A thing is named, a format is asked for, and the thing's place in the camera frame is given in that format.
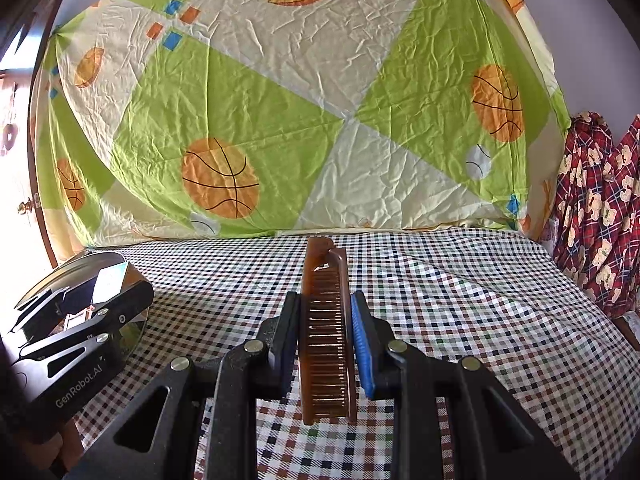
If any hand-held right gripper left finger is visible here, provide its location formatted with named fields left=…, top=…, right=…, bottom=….
left=75, top=290, right=302, bottom=480

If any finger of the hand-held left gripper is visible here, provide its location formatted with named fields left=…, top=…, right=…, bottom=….
left=17, top=280, right=155, bottom=363
left=10, top=284, right=76, bottom=333

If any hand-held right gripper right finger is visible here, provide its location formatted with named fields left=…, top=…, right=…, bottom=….
left=350, top=290, right=581, bottom=480

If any round printed cookie tin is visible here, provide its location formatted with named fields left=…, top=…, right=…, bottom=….
left=15, top=251, right=151, bottom=357

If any brown folding comb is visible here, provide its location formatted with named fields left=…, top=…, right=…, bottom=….
left=300, top=236, right=359, bottom=426

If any checked bed cloth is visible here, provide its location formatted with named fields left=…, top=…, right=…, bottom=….
left=75, top=226, right=640, bottom=480

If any brown wooden door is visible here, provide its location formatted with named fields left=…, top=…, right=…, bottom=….
left=0, top=0, right=68, bottom=273

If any green basketball print sheet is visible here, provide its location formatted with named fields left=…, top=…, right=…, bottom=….
left=32, top=0, right=572, bottom=253

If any red plaid bear cloth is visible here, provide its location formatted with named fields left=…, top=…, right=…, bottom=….
left=542, top=110, right=640, bottom=319

